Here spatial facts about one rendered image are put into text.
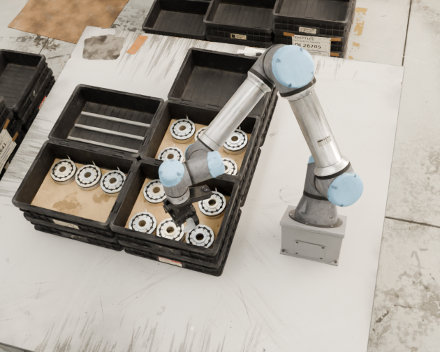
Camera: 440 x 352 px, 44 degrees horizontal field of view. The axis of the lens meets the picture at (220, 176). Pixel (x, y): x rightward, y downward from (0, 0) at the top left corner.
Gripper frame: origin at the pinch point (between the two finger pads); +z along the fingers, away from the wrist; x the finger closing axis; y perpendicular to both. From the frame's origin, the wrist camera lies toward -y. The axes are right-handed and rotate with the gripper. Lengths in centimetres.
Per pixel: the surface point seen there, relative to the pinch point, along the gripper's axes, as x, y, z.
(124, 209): -21.9, 16.2, 5.0
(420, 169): 4, -134, 94
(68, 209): -39, 33, 11
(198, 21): -148, -94, 67
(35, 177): -57, 36, 5
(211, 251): 13.3, 1.4, 0.8
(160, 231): -7.7, 10.2, 7.9
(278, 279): 27.7, -15.7, 23.8
